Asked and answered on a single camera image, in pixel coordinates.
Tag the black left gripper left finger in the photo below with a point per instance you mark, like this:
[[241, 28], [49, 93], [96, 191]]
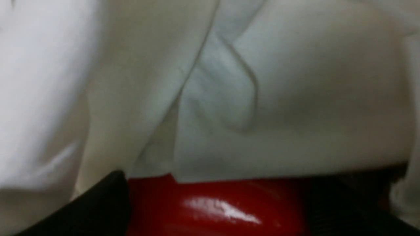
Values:
[[103, 210]]

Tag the white cloth tote bag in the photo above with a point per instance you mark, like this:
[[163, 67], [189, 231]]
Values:
[[204, 90]]

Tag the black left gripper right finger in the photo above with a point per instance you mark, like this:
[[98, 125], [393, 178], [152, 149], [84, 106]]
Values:
[[354, 204]]

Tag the red bell pepper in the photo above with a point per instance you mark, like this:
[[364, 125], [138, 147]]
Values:
[[262, 207]]

